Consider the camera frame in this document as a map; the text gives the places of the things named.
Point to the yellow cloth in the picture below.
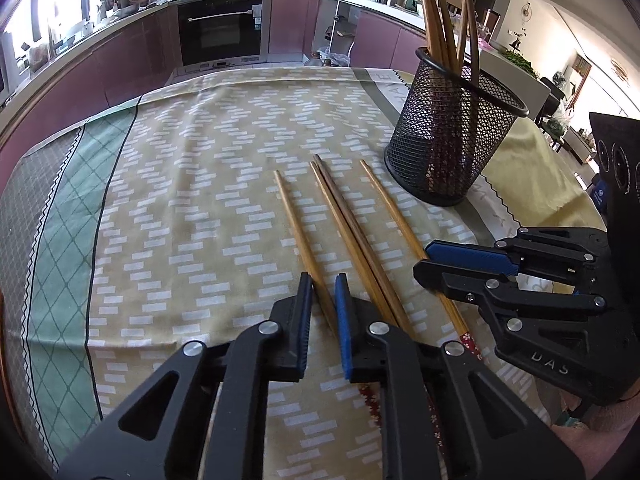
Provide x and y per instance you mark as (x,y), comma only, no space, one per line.
(540,185)

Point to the bundle of wooden chopsticks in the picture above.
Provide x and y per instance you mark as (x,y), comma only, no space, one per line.
(440,15)

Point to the pink base cabinets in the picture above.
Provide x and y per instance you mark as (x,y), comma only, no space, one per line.
(380,35)
(100,60)

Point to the wooden chopstick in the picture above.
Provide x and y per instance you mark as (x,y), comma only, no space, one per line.
(401,225)
(364,241)
(295,230)
(348,240)

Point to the person's right hand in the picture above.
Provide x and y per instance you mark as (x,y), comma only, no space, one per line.
(615,415)

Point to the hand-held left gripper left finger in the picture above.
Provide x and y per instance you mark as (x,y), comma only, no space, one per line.
(304,320)

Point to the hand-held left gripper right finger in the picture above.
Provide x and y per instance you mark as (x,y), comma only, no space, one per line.
(342,320)

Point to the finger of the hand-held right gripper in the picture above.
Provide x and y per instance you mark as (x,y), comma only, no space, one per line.
(450,280)
(470,257)

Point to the black mesh utensil holder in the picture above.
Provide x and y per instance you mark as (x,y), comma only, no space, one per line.
(450,125)

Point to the patterned tablecloth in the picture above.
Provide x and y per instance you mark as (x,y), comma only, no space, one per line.
(200,185)

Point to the plastic oil bottle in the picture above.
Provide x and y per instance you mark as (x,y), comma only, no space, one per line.
(312,59)

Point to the green vegetables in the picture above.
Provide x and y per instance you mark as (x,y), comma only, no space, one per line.
(520,60)

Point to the black built-in oven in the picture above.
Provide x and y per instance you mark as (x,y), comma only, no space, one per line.
(222,30)

